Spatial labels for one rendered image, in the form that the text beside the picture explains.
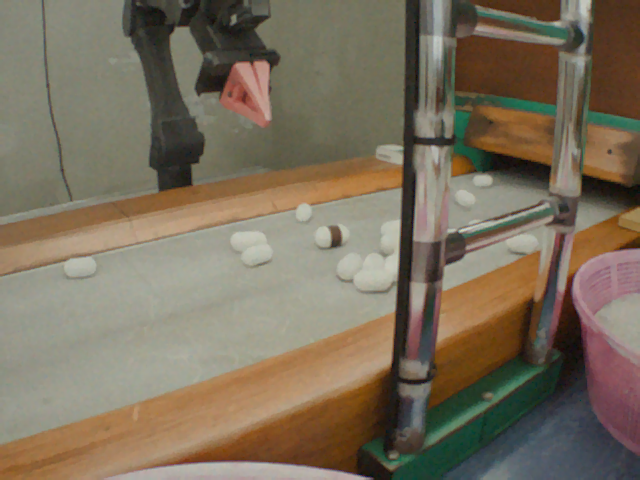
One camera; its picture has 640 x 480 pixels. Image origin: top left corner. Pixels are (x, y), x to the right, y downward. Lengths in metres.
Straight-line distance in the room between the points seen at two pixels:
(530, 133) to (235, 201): 0.44
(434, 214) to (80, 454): 0.21
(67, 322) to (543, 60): 0.74
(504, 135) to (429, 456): 0.59
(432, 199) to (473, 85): 0.71
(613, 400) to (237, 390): 0.27
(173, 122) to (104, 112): 1.65
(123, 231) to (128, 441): 0.36
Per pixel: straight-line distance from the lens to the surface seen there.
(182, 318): 0.43
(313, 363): 0.32
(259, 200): 0.67
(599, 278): 0.52
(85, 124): 2.53
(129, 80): 2.57
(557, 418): 0.45
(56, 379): 0.38
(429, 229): 0.26
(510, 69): 0.91
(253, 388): 0.30
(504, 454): 0.41
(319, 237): 0.55
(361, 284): 0.46
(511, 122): 0.84
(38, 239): 0.60
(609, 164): 0.75
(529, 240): 0.57
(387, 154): 0.85
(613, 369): 0.40
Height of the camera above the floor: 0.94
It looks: 20 degrees down
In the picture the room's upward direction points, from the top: straight up
